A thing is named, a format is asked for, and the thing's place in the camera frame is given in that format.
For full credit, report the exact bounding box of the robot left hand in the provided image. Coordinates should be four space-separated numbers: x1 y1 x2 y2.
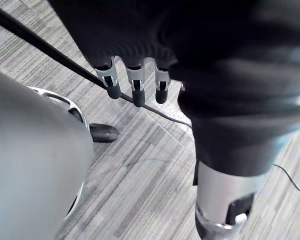
47 0 300 240

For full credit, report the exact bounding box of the dark robot foot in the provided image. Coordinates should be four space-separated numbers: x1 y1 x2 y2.
89 122 119 143

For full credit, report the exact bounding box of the silver robot leg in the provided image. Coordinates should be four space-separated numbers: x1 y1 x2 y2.
0 66 95 240

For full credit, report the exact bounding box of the thin black cable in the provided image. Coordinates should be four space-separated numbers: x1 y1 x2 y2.
271 163 300 195

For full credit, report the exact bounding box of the thick black cable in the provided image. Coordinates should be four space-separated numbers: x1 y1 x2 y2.
0 4 193 128

